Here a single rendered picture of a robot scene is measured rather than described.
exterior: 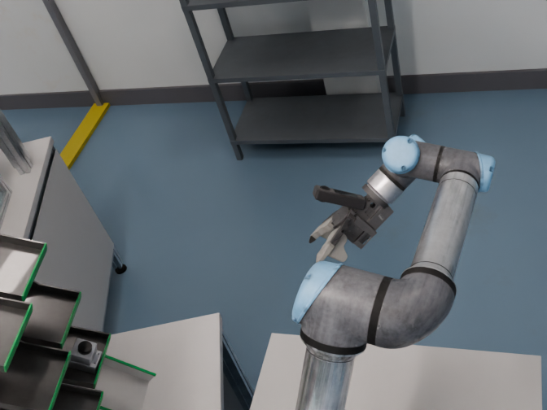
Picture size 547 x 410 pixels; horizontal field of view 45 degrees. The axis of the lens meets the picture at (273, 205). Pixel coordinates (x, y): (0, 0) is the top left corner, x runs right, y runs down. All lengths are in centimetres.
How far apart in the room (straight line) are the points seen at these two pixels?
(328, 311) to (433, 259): 21
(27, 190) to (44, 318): 133
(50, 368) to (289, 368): 67
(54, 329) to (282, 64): 225
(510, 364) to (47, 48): 365
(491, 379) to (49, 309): 104
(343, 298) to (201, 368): 87
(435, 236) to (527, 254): 191
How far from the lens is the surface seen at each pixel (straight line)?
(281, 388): 180
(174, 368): 193
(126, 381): 175
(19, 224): 264
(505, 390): 174
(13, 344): 126
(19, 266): 139
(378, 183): 148
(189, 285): 327
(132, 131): 438
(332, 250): 147
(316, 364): 116
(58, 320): 149
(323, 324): 111
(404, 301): 109
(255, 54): 357
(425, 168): 137
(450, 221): 124
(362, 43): 344
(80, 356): 154
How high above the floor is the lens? 238
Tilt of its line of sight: 43 degrees down
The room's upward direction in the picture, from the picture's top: 18 degrees counter-clockwise
